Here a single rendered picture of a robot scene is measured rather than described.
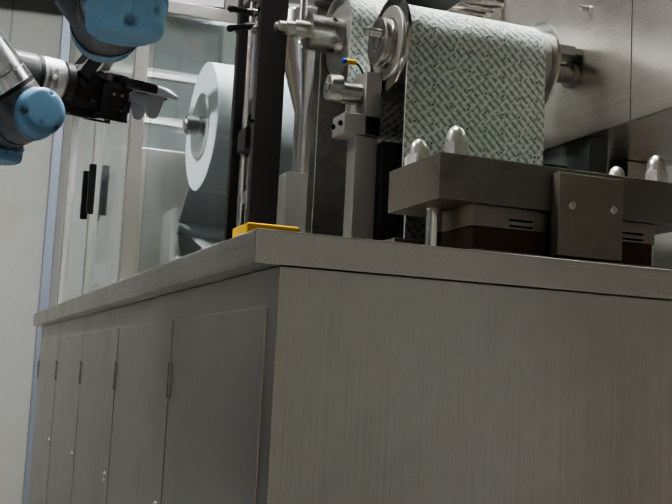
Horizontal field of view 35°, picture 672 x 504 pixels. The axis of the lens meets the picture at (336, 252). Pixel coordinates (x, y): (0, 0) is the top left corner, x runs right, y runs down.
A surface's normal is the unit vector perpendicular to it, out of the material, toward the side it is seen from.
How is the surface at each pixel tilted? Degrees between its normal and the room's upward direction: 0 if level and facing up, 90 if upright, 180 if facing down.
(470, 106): 90
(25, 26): 90
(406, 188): 90
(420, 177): 90
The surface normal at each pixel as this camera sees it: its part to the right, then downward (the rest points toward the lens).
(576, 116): -0.93, -0.09
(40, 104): 0.61, -0.06
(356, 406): 0.36, -0.09
